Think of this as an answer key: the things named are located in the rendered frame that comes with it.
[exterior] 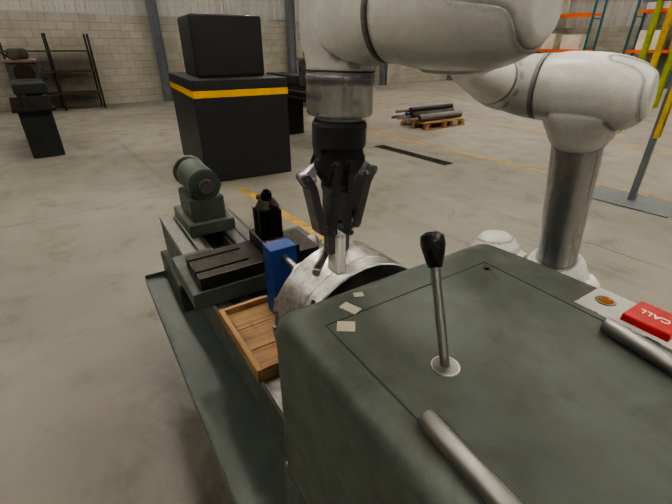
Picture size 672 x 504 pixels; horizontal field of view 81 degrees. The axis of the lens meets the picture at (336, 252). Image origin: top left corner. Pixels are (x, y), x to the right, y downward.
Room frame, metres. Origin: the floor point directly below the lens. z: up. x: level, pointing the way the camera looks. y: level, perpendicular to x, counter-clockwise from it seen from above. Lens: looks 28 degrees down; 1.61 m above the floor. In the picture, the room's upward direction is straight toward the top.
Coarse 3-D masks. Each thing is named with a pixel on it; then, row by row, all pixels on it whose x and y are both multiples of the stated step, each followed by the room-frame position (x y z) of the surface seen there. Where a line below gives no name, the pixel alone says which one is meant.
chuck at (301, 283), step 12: (348, 252) 0.70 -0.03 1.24; (360, 252) 0.71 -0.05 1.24; (372, 252) 0.72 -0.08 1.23; (300, 264) 0.70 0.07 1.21; (312, 264) 0.68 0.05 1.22; (324, 264) 0.67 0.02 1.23; (288, 276) 0.69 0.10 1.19; (300, 276) 0.67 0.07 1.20; (312, 276) 0.65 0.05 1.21; (324, 276) 0.64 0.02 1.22; (288, 288) 0.66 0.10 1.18; (300, 288) 0.64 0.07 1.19; (312, 288) 0.63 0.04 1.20; (276, 300) 0.67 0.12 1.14; (288, 300) 0.64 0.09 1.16; (300, 300) 0.62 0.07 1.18; (288, 312) 0.62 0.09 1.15
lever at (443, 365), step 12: (432, 276) 0.42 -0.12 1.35; (432, 288) 0.42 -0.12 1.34; (444, 312) 0.40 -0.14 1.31; (444, 324) 0.39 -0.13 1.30; (444, 336) 0.38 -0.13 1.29; (444, 348) 0.37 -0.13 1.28; (432, 360) 0.37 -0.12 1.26; (444, 360) 0.36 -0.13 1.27; (444, 372) 0.35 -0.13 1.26; (456, 372) 0.35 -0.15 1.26
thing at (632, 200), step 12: (648, 0) 4.70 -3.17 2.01; (660, 108) 4.36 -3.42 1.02; (648, 144) 4.35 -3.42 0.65; (648, 156) 4.32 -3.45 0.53; (636, 180) 4.34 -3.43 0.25; (600, 192) 4.60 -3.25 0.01; (612, 192) 4.60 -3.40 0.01; (624, 192) 4.60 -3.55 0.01; (636, 192) 4.32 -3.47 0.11; (624, 204) 4.19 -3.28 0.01; (636, 204) 4.19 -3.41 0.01; (648, 204) 4.19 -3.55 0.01; (660, 204) 4.19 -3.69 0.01
